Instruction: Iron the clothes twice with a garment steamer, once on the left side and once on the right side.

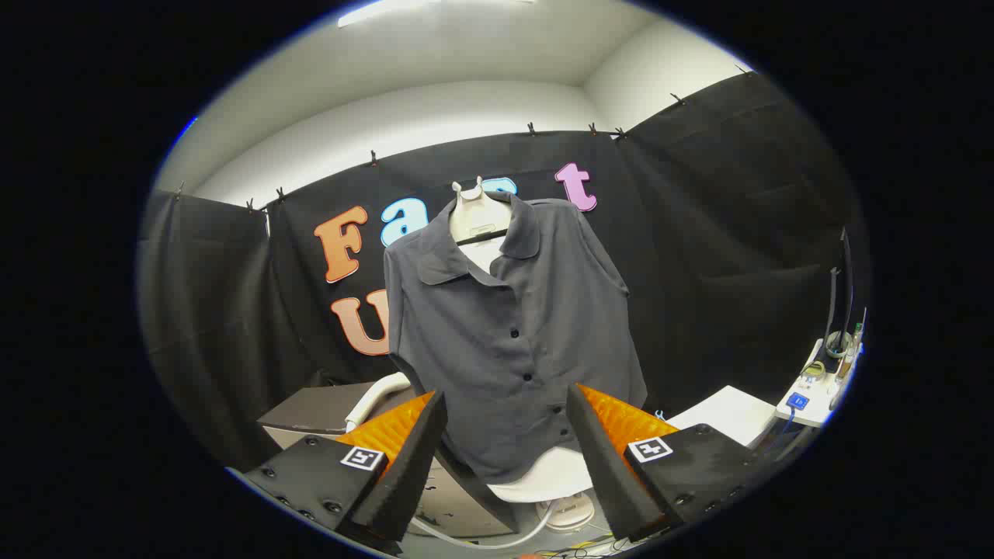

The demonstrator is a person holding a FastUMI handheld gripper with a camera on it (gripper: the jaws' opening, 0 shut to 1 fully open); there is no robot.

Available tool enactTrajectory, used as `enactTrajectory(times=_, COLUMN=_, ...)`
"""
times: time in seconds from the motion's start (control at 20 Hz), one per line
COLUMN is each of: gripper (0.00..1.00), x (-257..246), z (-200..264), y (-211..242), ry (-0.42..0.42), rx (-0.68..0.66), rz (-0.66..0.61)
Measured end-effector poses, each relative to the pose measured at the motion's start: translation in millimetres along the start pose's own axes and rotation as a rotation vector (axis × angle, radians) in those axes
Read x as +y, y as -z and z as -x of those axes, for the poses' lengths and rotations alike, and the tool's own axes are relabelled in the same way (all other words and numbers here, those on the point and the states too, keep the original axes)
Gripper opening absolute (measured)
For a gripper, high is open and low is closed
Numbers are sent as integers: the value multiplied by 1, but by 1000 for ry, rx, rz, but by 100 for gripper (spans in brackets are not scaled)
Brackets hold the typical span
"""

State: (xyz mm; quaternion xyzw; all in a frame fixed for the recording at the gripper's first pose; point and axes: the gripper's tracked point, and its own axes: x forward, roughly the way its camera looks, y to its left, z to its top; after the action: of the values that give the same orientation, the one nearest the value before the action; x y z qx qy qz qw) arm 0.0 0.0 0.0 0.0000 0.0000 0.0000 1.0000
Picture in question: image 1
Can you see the yellowish tape roll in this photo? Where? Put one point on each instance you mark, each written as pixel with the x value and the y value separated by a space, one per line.
pixel 813 370

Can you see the black backdrop cloth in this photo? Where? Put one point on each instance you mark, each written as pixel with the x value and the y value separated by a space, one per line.
pixel 699 272

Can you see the white round stand base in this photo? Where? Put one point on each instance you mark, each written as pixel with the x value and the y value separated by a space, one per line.
pixel 571 514

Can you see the white cluttered desk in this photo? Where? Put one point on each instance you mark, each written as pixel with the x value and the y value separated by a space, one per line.
pixel 811 411

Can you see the white square table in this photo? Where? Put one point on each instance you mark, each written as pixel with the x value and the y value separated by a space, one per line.
pixel 726 411

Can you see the grey drawer cabinet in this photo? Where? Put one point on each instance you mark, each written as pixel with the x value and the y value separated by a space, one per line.
pixel 311 407

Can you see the black upright stand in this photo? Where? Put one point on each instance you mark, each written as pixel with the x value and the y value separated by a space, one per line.
pixel 846 272

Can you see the grey button shirt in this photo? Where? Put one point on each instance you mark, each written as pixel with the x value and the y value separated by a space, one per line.
pixel 481 334

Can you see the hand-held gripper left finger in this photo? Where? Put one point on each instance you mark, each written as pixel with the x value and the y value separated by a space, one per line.
pixel 404 481

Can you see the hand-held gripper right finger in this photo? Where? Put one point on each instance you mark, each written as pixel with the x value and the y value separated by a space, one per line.
pixel 613 481

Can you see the small blue device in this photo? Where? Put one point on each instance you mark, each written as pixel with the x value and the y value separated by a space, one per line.
pixel 797 401

